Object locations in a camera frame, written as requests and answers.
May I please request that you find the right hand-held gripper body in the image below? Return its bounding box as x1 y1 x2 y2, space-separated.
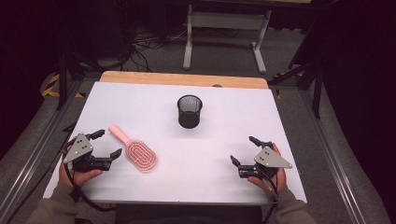
237 141 293 180

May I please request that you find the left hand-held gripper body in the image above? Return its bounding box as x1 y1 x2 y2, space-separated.
63 133 113 173

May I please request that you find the pink hairbrush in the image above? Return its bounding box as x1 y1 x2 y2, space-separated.
107 123 159 173

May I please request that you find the black mesh pen holder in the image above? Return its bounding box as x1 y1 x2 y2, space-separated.
177 94 204 130

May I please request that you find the person's right hand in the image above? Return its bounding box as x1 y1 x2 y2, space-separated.
247 142 289 201

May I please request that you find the person's left hand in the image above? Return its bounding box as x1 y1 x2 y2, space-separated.
58 145 104 188

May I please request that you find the yellow black hazard tape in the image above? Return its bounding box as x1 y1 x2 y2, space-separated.
273 71 304 101
41 73 86 99

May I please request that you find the black tripod stand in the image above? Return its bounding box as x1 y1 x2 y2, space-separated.
55 50 106 112
268 59 325 119

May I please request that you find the wooden table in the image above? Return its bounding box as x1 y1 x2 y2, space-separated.
99 70 270 91

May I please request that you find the grey metal table stand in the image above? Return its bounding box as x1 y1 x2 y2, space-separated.
182 4 273 75

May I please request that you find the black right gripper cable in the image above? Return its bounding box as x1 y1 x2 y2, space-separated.
261 169 280 224

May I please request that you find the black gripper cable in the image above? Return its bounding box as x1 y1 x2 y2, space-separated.
63 161 117 213
261 169 280 224

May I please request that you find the aluminium floor rail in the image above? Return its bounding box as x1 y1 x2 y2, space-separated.
299 89 368 224
0 79 84 217

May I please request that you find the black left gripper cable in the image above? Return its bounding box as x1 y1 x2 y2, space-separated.
63 161 117 213

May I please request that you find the bundle of black floor cables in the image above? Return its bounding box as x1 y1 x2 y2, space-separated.
120 26 190 73

